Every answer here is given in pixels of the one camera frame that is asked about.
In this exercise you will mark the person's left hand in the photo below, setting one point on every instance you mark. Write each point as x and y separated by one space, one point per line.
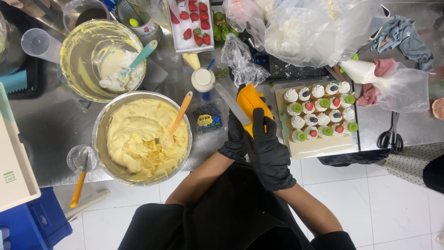
235 139

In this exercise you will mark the clear box of blueberries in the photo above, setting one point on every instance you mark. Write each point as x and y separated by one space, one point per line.
207 119

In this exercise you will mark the bunch of green grapes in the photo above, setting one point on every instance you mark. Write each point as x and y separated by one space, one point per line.
220 29

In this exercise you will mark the black scissors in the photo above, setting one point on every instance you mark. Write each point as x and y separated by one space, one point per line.
392 137

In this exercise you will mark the person's left fingers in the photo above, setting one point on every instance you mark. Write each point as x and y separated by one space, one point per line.
240 87

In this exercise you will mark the pink scallop shell dish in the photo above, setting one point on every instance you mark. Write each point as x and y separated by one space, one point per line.
438 108

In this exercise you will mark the orange silicone spatula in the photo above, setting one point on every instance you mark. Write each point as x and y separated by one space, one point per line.
178 118

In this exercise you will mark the black bag under table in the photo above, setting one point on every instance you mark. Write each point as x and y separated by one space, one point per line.
353 158

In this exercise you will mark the white cake box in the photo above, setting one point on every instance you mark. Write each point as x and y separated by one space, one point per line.
14 163

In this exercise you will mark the blue plastic crate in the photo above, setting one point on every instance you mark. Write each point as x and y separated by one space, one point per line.
34 222

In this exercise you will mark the crumpled clear plastic bag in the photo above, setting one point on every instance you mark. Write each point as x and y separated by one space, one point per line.
241 62

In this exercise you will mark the clear plastic tub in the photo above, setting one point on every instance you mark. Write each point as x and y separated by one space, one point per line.
86 14

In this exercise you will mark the blue bottle with white lid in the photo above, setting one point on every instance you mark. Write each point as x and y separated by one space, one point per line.
203 81

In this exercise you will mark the small clear glass cup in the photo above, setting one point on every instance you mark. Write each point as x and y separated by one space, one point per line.
77 159

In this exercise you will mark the person's right hand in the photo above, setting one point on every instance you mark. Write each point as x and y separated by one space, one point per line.
269 159

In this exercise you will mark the white tray of strawberries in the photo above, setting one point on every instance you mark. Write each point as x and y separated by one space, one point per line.
190 24

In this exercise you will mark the person's black apron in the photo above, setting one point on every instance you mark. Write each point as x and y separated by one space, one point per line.
229 218

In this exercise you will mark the peeled orange mango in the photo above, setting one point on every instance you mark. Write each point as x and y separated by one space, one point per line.
251 100

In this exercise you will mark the black plastic tray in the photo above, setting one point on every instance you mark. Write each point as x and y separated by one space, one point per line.
34 80

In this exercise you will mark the pink cloth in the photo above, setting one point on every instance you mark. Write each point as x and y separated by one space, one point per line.
383 67

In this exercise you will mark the teal silicone spatula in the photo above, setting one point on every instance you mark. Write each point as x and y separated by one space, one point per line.
138 59

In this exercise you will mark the piping bag of white cream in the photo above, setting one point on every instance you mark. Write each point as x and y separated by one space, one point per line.
399 86

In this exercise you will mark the black kitchen scale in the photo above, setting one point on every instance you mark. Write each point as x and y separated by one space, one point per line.
291 67

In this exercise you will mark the grey-blue cloth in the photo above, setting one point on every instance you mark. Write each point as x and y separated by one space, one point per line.
406 38

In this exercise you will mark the steel bowl of yellow cream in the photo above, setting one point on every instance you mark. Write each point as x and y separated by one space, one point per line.
138 139

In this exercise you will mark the open tin can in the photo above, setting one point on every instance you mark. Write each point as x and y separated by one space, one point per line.
142 24

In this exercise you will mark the group of cream-topped fruit tarts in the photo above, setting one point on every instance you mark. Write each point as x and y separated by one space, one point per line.
319 113

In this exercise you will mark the green rosemary sprig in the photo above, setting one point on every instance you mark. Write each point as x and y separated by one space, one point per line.
222 73

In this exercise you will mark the steel pot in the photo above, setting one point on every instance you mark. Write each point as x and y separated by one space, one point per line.
38 10

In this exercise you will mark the clear plastic measuring cup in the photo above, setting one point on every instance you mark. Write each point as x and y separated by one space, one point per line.
40 45

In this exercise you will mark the teal dough scraper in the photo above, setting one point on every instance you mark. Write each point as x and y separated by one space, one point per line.
14 81

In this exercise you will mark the steel bowl of white cream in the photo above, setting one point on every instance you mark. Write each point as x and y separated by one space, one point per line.
86 59

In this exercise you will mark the cream cake board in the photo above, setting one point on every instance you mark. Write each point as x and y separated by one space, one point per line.
319 147

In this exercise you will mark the heap of large plastic bags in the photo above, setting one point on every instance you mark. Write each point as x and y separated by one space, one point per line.
305 31

